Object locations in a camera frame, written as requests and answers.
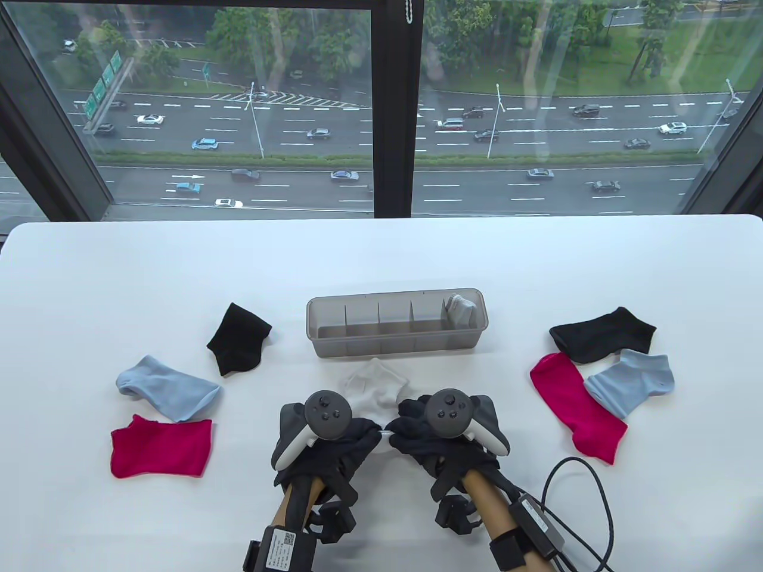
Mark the person's right hand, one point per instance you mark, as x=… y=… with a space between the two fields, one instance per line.
x=417 y=438

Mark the person's left forearm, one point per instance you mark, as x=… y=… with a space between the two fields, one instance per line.
x=295 y=503

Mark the grey sock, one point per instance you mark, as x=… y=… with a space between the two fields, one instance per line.
x=454 y=301
x=465 y=314

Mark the person's left hand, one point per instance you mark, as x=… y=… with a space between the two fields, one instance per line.
x=357 y=441

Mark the black sock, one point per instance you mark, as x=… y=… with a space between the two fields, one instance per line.
x=602 y=336
x=238 y=339

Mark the grey plastic divided organizer box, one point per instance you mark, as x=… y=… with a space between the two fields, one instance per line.
x=381 y=342

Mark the light blue sock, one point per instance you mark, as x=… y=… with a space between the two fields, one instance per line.
x=167 y=390
x=632 y=381

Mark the black labelled sensor box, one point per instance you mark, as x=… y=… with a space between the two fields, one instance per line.
x=536 y=524
x=286 y=551

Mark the pink sock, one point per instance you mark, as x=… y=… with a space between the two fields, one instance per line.
x=566 y=399
x=161 y=447

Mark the person's right forearm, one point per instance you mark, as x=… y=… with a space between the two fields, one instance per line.
x=486 y=500

